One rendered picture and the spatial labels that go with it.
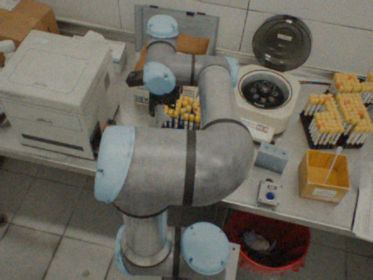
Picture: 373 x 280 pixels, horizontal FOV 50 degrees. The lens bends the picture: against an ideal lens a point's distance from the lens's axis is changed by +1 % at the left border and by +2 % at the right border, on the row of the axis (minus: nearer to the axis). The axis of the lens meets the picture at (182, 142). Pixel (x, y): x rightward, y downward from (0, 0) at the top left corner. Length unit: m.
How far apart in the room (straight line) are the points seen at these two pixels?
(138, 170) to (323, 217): 0.94
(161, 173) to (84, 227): 1.75
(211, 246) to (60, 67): 0.72
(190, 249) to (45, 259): 1.42
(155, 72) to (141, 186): 0.39
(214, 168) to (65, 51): 0.90
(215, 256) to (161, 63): 0.45
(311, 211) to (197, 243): 0.56
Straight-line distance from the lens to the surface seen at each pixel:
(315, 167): 1.47
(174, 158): 0.54
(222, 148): 0.56
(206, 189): 0.55
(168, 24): 0.98
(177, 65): 0.91
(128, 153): 0.54
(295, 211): 1.37
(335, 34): 1.65
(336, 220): 1.40
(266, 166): 1.40
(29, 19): 1.71
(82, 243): 2.24
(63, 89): 1.23
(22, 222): 2.38
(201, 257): 0.92
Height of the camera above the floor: 2.05
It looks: 54 degrees down
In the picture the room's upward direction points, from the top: 4 degrees clockwise
